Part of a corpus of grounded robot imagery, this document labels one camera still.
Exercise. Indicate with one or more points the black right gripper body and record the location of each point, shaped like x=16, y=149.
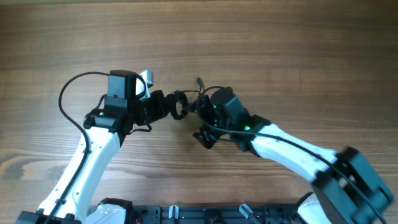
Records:
x=209, y=114

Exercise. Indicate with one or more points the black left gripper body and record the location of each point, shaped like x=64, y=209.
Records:
x=150, y=109

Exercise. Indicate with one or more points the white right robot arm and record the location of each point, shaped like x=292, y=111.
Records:
x=345, y=186

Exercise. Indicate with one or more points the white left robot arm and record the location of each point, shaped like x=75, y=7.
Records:
x=127, y=107

